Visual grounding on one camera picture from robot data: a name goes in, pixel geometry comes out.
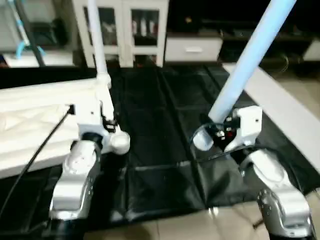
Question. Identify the white plastic table top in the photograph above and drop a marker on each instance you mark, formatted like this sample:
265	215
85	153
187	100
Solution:
40	120

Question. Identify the white plastic table leg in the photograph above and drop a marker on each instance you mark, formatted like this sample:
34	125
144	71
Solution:
250	60
97	40

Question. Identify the black work mat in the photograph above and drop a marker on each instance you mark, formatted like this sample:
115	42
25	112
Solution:
170	150

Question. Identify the white flat sheet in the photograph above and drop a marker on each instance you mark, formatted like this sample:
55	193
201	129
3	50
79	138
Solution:
280	105

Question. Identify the white drawer unit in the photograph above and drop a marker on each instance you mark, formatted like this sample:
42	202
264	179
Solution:
192	49

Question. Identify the white glass door cabinet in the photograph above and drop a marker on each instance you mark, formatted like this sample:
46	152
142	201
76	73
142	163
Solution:
125	30

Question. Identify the black tv cabinet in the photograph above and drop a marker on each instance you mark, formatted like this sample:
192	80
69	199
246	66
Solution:
235	20

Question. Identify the grey metal pole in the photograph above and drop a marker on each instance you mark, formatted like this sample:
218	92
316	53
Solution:
32	32

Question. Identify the light blue mop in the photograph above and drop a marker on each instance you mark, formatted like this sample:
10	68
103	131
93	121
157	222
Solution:
22	30

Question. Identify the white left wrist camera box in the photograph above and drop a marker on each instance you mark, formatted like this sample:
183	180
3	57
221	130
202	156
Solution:
90	120

